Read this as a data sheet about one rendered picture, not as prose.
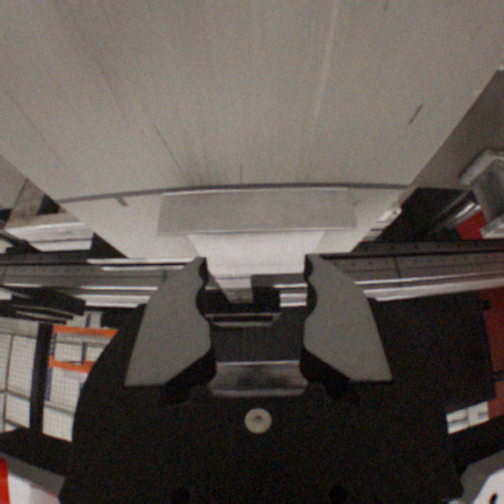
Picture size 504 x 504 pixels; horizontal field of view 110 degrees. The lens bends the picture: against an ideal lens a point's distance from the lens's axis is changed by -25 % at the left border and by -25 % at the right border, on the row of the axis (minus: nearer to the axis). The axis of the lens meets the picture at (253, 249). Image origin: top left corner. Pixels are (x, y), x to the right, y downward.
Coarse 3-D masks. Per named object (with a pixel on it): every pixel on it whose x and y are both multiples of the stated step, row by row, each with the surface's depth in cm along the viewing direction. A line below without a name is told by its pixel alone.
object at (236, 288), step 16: (224, 288) 27; (240, 288) 27; (208, 304) 36; (224, 304) 36; (240, 304) 36; (256, 304) 36; (272, 304) 36; (224, 320) 36; (240, 320) 36; (256, 320) 36; (272, 320) 36
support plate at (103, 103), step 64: (0, 0) 3; (64, 0) 3; (128, 0) 4; (192, 0) 4; (256, 0) 4; (320, 0) 4; (384, 0) 4; (448, 0) 3; (0, 64) 4; (64, 64) 5; (128, 64) 5; (192, 64) 5; (256, 64) 5; (320, 64) 5; (384, 64) 5; (448, 64) 5; (0, 128) 6; (64, 128) 7; (128, 128) 7; (192, 128) 7; (256, 128) 7; (320, 128) 7; (384, 128) 7; (448, 128) 7; (64, 192) 10; (384, 192) 11; (128, 256) 18; (192, 256) 18
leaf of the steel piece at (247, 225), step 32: (192, 192) 10; (224, 192) 10; (256, 192) 10; (288, 192) 10; (320, 192) 10; (160, 224) 10; (192, 224) 10; (224, 224) 10; (256, 224) 10; (288, 224) 10; (320, 224) 10; (352, 224) 10; (224, 256) 18; (256, 256) 18; (288, 256) 18
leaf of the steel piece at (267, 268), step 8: (272, 264) 20; (280, 264) 20; (288, 264) 20; (296, 264) 20; (216, 272) 22; (224, 272) 22; (232, 272) 22; (240, 272) 22; (248, 272) 22; (256, 272) 22; (264, 272) 22; (272, 272) 22; (280, 272) 22; (288, 272) 22; (296, 272) 22
